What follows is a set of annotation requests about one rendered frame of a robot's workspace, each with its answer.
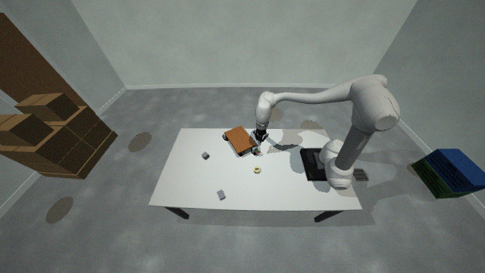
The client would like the brown wooden dolly with black caster wheels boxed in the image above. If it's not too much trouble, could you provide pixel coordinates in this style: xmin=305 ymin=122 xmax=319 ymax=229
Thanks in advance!
xmin=222 ymin=126 xmax=261 ymax=156

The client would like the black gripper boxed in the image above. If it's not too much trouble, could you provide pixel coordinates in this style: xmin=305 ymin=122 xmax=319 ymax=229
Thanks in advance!
xmin=253 ymin=128 xmax=269 ymax=146

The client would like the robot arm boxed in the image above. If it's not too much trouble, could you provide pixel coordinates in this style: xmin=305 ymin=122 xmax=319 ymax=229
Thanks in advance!
xmin=255 ymin=74 xmax=400 ymax=190

